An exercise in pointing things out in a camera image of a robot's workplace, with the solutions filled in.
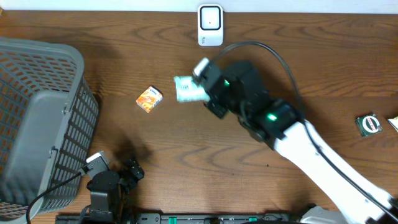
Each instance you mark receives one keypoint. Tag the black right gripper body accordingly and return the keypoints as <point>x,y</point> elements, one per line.
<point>227,102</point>

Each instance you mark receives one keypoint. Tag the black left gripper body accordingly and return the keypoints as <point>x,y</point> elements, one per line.
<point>131,180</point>

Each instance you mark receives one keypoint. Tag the teal wet wipes pack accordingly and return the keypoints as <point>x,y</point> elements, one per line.
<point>187,90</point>

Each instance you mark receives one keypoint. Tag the small orange snack packet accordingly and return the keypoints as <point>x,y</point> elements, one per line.
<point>149,99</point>

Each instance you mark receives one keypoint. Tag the green square box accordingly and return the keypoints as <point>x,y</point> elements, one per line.
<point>368,125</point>

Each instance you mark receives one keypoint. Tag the yellow snack bag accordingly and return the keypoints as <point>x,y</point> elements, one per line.
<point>394,122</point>

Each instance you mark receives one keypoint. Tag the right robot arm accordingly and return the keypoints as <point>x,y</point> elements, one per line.
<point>282,127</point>

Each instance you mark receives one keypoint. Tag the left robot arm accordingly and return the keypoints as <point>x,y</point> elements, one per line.
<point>109,190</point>

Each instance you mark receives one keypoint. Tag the white barcode scanner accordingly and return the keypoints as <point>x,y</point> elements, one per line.
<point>210,25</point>

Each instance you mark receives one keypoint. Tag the grey plastic shopping basket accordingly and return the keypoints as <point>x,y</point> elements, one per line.
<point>48,120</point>

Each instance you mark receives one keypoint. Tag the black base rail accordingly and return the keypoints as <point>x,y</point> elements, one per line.
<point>158,218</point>

